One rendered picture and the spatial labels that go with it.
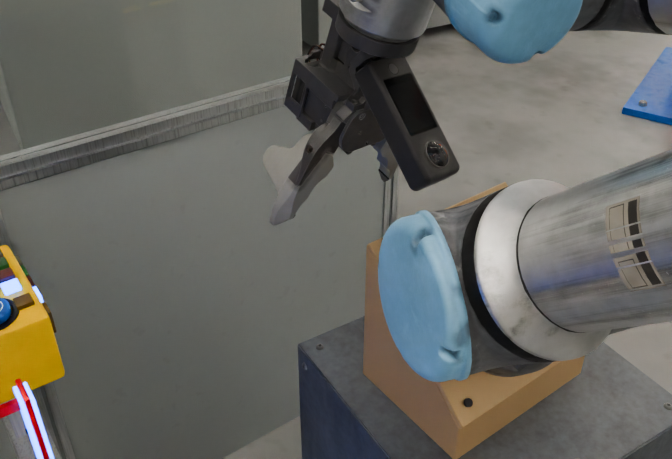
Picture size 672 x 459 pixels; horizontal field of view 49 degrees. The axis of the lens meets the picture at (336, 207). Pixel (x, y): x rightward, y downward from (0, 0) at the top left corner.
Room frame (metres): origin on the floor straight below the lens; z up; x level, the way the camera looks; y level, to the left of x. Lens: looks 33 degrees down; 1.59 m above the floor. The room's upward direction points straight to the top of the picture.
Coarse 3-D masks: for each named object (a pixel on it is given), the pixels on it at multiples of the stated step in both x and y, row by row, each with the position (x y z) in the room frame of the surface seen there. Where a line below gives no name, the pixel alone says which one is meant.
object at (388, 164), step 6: (378, 144) 0.62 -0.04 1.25; (384, 144) 0.62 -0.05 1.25; (378, 150) 0.62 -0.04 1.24; (384, 150) 0.62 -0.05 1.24; (390, 150) 0.63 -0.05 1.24; (378, 156) 0.65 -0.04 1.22; (384, 156) 0.63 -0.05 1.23; (390, 156) 0.63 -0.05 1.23; (384, 162) 0.64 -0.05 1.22; (390, 162) 0.64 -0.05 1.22; (396, 162) 0.65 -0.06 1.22; (384, 168) 0.65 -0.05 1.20; (390, 168) 0.64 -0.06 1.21; (384, 174) 0.65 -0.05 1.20; (390, 174) 0.65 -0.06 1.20; (384, 180) 0.66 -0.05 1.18
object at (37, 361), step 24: (0, 288) 0.62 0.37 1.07; (24, 288) 0.62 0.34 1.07; (24, 312) 0.58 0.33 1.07; (0, 336) 0.55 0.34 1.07; (24, 336) 0.56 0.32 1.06; (48, 336) 0.57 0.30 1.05; (0, 360) 0.54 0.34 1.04; (24, 360) 0.55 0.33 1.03; (48, 360) 0.57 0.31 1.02; (0, 384) 0.54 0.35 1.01
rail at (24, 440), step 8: (8, 424) 0.61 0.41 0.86; (8, 432) 0.62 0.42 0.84; (48, 432) 0.60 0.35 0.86; (16, 440) 0.59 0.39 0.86; (24, 440) 0.59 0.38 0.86; (48, 440) 0.59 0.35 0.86; (16, 448) 0.58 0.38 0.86; (24, 448) 0.58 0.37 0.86; (32, 448) 0.58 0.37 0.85; (56, 448) 0.58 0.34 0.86; (24, 456) 0.56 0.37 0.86; (32, 456) 0.56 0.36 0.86; (56, 456) 0.56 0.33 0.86
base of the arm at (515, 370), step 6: (510, 366) 0.49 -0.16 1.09; (516, 366) 0.49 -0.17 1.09; (522, 366) 0.48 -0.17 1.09; (528, 366) 0.48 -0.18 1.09; (534, 366) 0.49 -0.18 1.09; (540, 366) 0.49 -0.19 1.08; (546, 366) 0.50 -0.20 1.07; (486, 372) 0.50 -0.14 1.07; (492, 372) 0.49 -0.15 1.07; (498, 372) 0.49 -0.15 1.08; (504, 372) 0.49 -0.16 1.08; (510, 372) 0.49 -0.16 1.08; (516, 372) 0.49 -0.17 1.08; (522, 372) 0.49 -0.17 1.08; (528, 372) 0.49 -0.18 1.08
